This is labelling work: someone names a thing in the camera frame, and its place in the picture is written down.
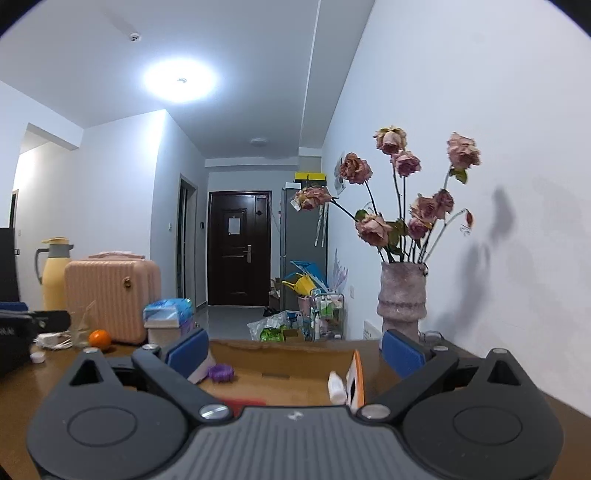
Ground white tube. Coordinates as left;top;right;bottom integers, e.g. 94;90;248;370
328;371;348;405

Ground wall picture frame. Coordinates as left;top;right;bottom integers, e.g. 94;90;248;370
334;153;346;195

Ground pink ribbed suitcase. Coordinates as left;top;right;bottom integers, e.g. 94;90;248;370
64;251;161;345

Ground dried pink roses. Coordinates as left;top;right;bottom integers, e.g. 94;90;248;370
291;126;481;265

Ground wire storage cart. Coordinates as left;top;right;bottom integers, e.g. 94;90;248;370
310;289;345;341

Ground grey refrigerator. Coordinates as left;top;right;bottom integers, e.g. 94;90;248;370
280;182;328;283

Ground orange fruit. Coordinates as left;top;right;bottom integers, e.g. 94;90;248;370
87;329;112;351

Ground blue tissue pack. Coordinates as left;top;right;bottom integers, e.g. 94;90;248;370
142;298;194;326

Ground dark brown door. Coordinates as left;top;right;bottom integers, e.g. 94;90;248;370
207;191;271;307

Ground orange cardboard box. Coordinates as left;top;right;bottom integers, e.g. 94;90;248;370
190;340;366;410

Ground pink ribbed vase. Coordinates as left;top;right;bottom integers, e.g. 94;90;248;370
377;262;427;341

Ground eyeglasses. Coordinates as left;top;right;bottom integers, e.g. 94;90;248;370
419;330;445;344

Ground small white cap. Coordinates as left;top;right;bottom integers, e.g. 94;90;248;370
30;351;46;364

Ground clear glass cup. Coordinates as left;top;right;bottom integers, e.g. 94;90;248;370
69;301;95;349

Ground black device left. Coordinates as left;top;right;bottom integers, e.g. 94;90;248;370
0;302;71;376

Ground ceiling lamp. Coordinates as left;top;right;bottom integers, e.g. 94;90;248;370
141;57;219;105

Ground purple jar lid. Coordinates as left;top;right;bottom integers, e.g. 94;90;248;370
207;363;235;383

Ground yellow box on fridge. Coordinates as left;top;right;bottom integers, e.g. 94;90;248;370
294;172;327;182

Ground yellow watering can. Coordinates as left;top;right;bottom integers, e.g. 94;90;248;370
281;274;318;297

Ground white charger with cable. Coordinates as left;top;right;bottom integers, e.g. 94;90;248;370
34;332;72;351

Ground yellow thermos jug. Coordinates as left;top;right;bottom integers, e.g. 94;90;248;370
34;236;74;311

